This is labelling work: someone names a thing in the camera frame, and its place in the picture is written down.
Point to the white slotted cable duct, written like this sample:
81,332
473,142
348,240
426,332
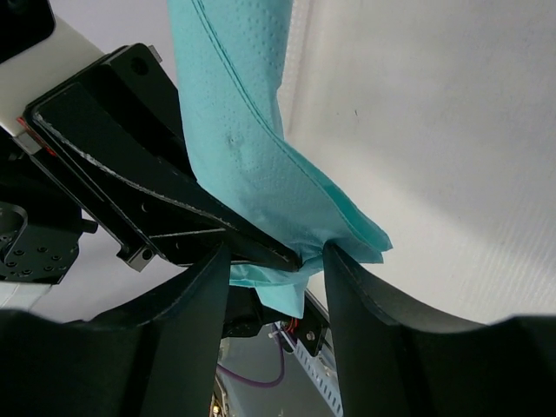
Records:
323,377

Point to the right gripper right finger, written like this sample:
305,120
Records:
397,356

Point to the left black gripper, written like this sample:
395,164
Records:
104,149

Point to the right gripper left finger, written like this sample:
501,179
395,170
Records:
153,356

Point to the blue paper napkin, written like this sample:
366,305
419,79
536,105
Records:
229,57

